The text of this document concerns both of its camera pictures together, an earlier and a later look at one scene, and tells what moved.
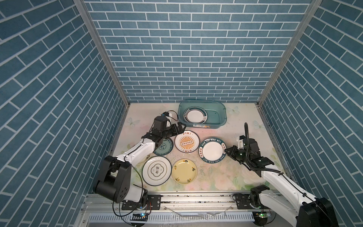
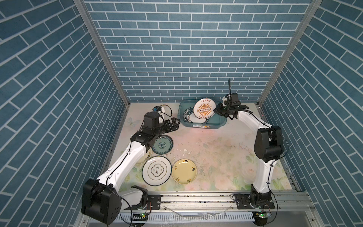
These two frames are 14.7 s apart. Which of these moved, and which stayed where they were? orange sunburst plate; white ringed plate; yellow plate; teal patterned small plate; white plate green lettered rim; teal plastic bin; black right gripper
Moved: black right gripper; orange sunburst plate; white plate green lettered rim
Stayed: teal plastic bin; yellow plate; teal patterned small plate; white ringed plate
